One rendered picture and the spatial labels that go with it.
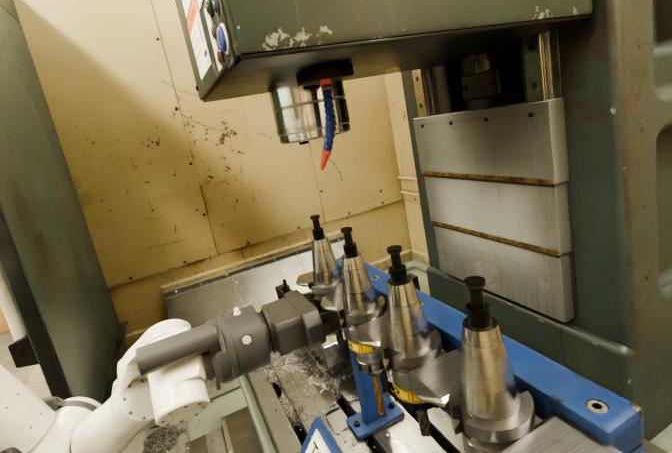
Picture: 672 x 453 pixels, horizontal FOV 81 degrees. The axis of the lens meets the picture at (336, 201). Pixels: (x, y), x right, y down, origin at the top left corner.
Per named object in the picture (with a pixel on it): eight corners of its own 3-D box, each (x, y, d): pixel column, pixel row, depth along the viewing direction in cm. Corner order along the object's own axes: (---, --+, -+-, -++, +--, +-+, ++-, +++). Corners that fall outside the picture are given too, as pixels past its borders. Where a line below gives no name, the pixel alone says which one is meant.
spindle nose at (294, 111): (366, 128, 84) (356, 69, 82) (302, 142, 76) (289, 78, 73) (326, 133, 97) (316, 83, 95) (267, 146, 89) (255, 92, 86)
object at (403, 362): (456, 358, 41) (453, 337, 40) (414, 389, 38) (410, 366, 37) (412, 337, 46) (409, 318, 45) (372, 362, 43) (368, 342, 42)
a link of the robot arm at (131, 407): (214, 375, 53) (158, 425, 57) (198, 317, 58) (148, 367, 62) (170, 379, 48) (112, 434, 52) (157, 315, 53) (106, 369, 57)
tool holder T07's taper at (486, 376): (533, 405, 30) (525, 325, 29) (486, 429, 29) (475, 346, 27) (492, 373, 34) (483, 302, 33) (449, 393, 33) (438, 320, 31)
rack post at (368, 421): (359, 441, 70) (327, 288, 65) (346, 423, 75) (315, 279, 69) (405, 416, 74) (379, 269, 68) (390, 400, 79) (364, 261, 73)
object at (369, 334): (370, 354, 43) (368, 348, 43) (348, 334, 48) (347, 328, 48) (422, 330, 45) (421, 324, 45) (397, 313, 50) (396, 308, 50)
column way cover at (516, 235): (565, 327, 91) (547, 101, 81) (434, 271, 134) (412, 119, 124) (579, 319, 93) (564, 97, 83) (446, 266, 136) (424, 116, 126)
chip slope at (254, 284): (189, 446, 116) (165, 367, 111) (179, 345, 177) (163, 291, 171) (433, 332, 149) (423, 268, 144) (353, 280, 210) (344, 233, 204)
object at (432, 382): (434, 416, 33) (432, 407, 33) (399, 382, 38) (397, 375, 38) (496, 380, 36) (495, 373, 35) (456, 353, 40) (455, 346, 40)
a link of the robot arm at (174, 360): (248, 396, 56) (163, 434, 52) (227, 329, 62) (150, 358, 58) (244, 367, 48) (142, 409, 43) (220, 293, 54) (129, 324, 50)
